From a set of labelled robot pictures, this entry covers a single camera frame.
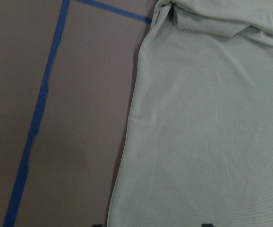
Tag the olive green long-sleeve shirt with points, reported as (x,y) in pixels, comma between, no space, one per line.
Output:
(199,143)

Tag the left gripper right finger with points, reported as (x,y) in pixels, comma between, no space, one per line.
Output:
(207,225)

